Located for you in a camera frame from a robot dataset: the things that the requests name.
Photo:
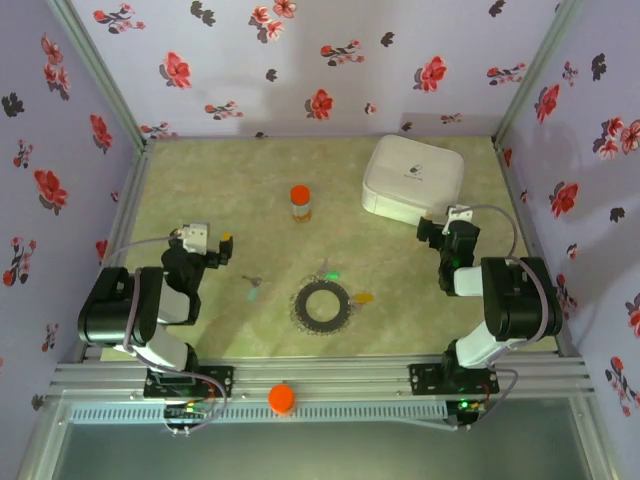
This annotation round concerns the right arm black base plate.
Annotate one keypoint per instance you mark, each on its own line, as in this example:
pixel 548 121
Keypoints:
pixel 425 377

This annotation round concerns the white zip case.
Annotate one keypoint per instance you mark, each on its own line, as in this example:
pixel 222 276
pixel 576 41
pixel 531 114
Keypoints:
pixel 410 175

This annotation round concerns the orange-capped bottle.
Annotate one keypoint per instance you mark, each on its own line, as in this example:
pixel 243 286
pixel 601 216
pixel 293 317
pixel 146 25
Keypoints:
pixel 300 197

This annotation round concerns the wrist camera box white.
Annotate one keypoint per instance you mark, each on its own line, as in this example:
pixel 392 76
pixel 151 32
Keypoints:
pixel 196 237
pixel 460 215

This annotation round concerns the key with teal tag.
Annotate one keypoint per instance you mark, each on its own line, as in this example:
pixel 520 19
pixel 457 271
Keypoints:
pixel 252 295

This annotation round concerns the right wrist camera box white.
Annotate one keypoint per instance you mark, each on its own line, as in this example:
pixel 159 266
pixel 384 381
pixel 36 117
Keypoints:
pixel 460 215

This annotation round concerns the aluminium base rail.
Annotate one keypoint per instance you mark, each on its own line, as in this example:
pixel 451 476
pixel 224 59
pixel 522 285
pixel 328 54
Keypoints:
pixel 325 377

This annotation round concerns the orange round button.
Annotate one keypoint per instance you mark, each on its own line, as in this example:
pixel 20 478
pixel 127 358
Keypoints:
pixel 281 398

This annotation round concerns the aluminium corner post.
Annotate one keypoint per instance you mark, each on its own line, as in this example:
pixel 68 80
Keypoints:
pixel 535 75
pixel 100 75

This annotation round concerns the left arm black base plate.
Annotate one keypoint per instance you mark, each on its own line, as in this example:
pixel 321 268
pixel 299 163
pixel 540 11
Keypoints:
pixel 220 382

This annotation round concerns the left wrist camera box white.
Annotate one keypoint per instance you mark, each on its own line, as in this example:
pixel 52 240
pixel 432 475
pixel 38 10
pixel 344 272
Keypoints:
pixel 196 237

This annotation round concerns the controller circuit board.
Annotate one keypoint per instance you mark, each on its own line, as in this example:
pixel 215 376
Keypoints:
pixel 467 412
pixel 182 415

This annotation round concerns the key with green tag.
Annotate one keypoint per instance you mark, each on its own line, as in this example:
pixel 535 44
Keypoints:
pixel 331 275

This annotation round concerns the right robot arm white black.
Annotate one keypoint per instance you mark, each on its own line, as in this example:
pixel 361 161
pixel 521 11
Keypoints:
pixel 520 300

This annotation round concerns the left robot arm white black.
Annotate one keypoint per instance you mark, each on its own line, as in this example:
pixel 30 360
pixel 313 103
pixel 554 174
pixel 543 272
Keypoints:
pixel 115 310

